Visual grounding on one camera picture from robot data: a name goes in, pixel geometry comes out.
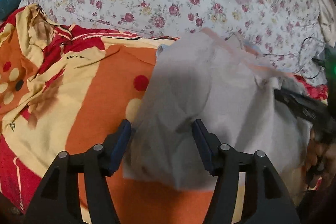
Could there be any black cable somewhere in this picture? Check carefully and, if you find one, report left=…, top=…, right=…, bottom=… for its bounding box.
left=262, top=36, right=326, bottom=80

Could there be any grey beige garment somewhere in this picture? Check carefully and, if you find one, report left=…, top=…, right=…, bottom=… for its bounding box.
left=124, top=29, right=311, bottom=203

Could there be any orange red yellow blanket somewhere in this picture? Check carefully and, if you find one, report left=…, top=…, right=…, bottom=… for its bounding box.
left=0, top=3, right=329, bottom=224

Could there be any beige cloth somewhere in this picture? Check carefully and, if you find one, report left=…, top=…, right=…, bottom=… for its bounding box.
left=318, top=0, right=335, bottom=48

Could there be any person's right hand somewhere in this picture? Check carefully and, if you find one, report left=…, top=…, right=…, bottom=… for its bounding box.
left=305, top=129, right=336, bottom=190

